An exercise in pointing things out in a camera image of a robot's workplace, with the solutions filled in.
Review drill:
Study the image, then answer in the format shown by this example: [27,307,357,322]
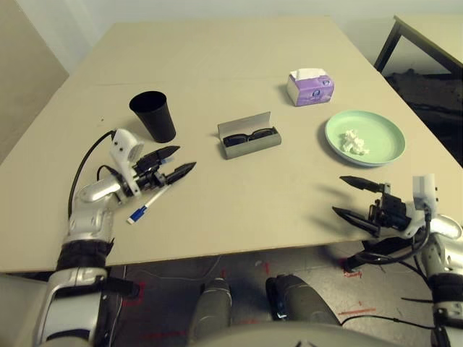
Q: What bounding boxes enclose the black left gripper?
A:
[132,145,197,191]

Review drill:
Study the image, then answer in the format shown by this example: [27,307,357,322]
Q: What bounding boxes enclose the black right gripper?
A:
[331,176,409,239]

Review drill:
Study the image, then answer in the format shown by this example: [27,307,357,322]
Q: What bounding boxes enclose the white tissue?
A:
[338,128,370,155]

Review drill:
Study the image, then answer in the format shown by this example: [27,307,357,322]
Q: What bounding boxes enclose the white marker with blue cap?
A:
[126,186,171,225]

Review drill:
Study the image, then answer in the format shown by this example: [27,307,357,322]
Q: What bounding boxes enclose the black sunglasses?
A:
[221,127,278,147]

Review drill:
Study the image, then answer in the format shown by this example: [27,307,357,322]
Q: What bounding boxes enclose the green plate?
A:
[324,111,407,167]

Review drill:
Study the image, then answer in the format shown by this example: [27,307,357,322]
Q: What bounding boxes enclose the grey glasses case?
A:
[216,111,282,160]

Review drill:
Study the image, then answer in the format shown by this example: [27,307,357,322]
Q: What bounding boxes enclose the black plastic cup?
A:
[129,90,177,143]

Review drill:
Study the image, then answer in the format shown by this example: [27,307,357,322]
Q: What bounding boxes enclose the grey robot right leg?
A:
[266,273,341,326]

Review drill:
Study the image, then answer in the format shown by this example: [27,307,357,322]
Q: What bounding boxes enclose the grey robot leg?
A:
[190,277,232,330]
[266,273,341,326]

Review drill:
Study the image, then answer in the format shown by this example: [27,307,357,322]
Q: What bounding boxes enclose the purple tissue pack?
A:
[287,67,334,108]

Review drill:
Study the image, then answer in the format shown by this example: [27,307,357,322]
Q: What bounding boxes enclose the grey robot left leg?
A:
[190,277,232,330]

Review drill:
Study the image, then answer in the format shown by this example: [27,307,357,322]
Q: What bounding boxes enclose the grey robot torso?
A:
[173,321,449,347]

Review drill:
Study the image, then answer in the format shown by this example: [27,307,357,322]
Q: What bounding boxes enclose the beige side table black legs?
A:
[374,14,463,84]

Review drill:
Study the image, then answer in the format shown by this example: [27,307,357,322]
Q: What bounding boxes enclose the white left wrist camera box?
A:
[109,129,146,198]

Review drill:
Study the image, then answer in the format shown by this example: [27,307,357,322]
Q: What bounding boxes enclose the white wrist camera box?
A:
[109,129,146,198]
[404,173,437,236]

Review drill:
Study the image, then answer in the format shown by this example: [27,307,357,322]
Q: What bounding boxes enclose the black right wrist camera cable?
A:
[343,209,435,268]

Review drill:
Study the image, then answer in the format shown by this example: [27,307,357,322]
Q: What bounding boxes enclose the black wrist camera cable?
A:
[67,130,116,220]
[343,209,435,268]

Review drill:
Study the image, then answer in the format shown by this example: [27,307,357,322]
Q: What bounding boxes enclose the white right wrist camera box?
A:
[404,173,437,236]

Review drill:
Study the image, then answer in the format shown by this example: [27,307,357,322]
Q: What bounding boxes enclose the black left wrist camera cable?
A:
[67,130,116,220]

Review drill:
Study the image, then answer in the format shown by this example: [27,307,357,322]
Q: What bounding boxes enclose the white cable on floor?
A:
[144,254,224,283]

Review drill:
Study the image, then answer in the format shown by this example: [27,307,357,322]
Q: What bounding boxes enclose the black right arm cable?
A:
[339,314,435,330]

